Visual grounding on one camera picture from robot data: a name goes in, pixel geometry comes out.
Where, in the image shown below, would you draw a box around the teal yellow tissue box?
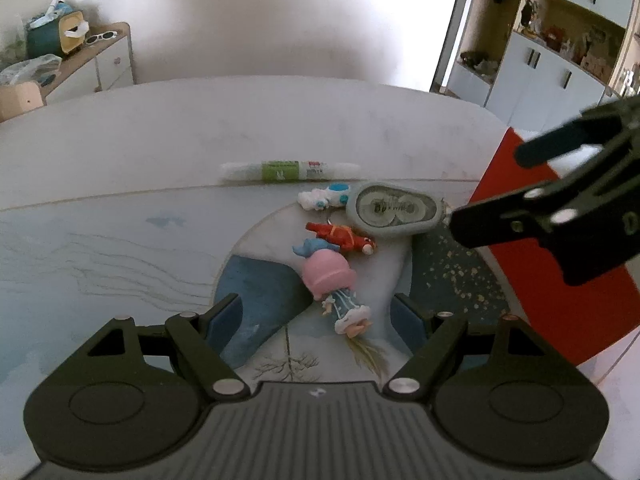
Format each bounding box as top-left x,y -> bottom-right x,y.
26,1 -> 89,58

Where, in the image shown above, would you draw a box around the clear plastic bag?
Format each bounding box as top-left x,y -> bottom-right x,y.
0,54 -> 62,86

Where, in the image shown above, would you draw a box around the grey correction tape dispenser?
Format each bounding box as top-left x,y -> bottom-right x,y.
345,181 -> 444,238

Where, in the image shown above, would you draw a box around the blue white astronaut keychain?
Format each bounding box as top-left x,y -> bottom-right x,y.
297,183 -> 350,211

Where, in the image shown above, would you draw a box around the white sunglasses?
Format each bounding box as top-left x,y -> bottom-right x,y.
85,30 -> 119,46

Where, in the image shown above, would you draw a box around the red fish plush keychain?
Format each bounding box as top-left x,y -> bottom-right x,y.
306,222 -> 376,256

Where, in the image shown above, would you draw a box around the cardboard box on sideboard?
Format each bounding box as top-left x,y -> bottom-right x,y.
0,81 -> 44,122

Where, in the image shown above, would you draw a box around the red cardboard box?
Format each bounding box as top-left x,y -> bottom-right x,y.
468,127 -> 640,368

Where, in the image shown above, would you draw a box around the white wooden sideboard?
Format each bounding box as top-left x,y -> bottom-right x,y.
37,22 -> 136,106

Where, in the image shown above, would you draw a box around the white green glue tube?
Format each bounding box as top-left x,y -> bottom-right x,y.
220,160 -> 361,183

